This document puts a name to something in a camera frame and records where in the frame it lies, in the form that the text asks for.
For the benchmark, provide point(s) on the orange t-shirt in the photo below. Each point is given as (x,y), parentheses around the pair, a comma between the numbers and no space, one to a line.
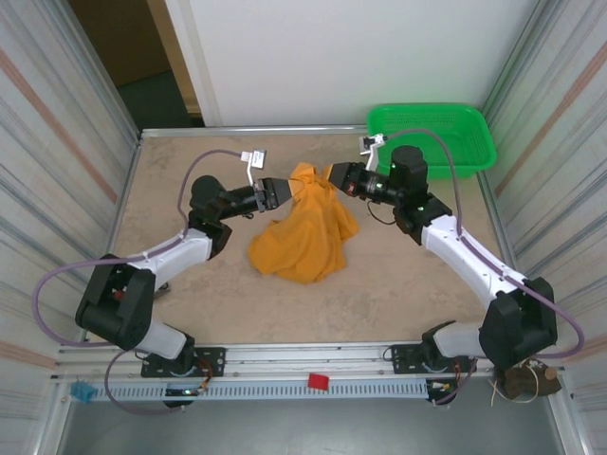
(303,237)

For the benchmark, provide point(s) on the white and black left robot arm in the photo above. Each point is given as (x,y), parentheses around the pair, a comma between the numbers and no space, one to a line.
(171,251)

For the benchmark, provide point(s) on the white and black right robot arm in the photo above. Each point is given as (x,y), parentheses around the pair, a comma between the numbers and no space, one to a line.
(469,265)

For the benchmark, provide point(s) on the green plastic basket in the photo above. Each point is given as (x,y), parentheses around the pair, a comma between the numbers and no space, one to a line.
(474,137)

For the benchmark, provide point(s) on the brown wooden door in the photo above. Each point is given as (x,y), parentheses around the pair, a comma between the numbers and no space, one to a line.
(118,38)

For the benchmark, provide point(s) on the small red block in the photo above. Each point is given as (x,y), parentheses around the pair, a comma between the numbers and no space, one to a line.
(318,382)

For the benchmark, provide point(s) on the brown cloth pouch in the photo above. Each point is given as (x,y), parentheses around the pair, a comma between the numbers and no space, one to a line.
(521,384)

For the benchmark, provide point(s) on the small blue block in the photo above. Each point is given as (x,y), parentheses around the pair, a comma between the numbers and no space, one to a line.
(81,392)

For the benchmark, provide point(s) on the aluminium table edge rail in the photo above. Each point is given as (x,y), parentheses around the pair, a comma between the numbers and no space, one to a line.
(237,130)

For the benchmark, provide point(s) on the beige door frame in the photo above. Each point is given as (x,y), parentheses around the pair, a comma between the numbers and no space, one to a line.
(175,57)

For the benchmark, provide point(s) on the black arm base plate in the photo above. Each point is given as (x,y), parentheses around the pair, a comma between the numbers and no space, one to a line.
(211,360)
(408,358)

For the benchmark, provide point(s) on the aluminium mounting rail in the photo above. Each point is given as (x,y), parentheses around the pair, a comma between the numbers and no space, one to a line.
(308,355)

